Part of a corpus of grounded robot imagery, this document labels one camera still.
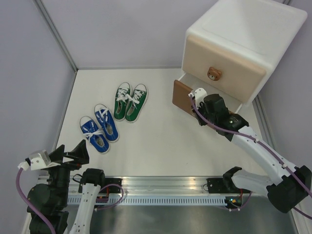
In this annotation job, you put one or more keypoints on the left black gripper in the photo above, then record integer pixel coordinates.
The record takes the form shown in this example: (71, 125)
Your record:
(80, 154)

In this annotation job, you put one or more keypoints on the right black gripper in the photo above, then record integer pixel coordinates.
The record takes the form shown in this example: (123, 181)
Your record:
(201, 107)

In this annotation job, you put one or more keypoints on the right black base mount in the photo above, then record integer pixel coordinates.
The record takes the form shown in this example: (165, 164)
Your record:
(216, 185)

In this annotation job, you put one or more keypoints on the left corner aluminium post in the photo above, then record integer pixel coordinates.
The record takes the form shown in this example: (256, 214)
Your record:
(53, 29)

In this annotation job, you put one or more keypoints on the right aluminium frame rail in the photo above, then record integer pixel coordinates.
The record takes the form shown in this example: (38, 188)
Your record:
(263, 122)

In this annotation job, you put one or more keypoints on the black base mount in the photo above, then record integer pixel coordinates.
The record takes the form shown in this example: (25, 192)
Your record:
(216, 185)
(111, 187)

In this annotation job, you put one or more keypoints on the white cabinet shell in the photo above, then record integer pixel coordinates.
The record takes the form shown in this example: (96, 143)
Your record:
(257, 30)

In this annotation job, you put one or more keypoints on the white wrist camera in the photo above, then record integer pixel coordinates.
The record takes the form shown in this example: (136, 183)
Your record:
(197, 96)
(38, 160)

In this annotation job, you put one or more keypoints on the beige upper drawer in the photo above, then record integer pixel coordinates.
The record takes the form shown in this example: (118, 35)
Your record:
(240, 77)

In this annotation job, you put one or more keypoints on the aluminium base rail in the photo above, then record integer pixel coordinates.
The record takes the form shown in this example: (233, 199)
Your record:
(169, 185)

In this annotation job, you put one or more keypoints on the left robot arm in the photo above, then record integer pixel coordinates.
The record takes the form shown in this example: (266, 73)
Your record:
(47, 201)

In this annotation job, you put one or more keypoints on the left green sneaker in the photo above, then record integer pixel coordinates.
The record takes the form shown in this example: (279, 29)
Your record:
(122, 96)

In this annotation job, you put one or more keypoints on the upper bear knob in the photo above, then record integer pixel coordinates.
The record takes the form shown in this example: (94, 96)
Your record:
(214, 74)

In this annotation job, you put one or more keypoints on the blue sneaker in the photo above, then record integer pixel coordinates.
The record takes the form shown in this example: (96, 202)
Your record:
(107, 123)
(94, 134)

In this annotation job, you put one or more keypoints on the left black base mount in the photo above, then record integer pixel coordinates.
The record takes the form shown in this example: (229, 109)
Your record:
(111, 187)

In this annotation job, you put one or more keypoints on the right green sneaker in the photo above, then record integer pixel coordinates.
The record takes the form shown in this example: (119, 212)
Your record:
(136, 101)

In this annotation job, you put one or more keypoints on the brown drawer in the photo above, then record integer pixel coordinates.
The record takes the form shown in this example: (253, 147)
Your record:
(186, 83)

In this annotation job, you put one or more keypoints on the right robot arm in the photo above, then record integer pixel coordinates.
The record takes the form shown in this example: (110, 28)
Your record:
(285, 185)

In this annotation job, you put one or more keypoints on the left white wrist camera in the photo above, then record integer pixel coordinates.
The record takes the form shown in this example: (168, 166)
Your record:
(38, 160)

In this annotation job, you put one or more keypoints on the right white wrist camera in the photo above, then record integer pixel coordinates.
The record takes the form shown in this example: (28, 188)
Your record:
(197, 96)

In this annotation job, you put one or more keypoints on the white slotted cable duct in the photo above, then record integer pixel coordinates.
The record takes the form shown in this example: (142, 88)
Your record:
(155, 200)

